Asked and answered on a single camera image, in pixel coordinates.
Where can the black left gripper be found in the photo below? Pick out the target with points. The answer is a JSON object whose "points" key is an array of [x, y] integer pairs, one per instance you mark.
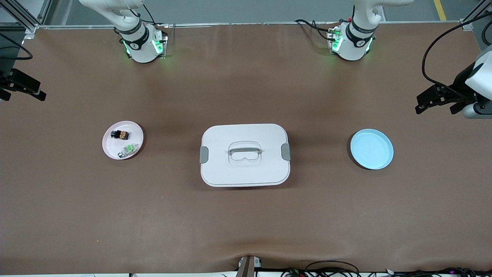
{"points": [[458, 84]]}

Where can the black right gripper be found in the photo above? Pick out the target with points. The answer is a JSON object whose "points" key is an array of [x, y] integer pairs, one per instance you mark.
{"points": [[15, 82]]}

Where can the orange and black switch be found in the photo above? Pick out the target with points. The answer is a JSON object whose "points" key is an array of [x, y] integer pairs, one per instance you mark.
{"points": [[120, 134]]}

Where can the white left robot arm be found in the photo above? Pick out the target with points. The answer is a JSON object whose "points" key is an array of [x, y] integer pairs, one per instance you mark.
{"points": [[355, 42]]}

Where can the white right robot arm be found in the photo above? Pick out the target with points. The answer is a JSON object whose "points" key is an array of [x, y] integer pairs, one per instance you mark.
{"points": [[142, 46]]}

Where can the white lidded box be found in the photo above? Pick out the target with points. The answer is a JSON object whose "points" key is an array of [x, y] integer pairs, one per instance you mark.
{"points": [[246, 173]]}

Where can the light blue round plate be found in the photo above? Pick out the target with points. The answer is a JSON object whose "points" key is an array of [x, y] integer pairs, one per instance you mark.
{"points": [[371, 152]]}

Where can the pink round plate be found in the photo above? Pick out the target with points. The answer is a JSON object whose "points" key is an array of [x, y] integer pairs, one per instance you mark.
{"points": [[115, 148]]}

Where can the aluminium frame profile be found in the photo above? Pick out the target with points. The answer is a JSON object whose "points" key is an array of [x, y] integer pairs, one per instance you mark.
{"points": [[32, 27], [467, 26]]}

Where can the green and silver switch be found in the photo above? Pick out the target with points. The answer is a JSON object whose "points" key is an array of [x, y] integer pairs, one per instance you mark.
{"points": [[130, 148]]}

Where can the metal table edge bracket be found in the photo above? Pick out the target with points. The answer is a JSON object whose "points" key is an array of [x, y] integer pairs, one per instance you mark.
{"points": [[248, 267]]}

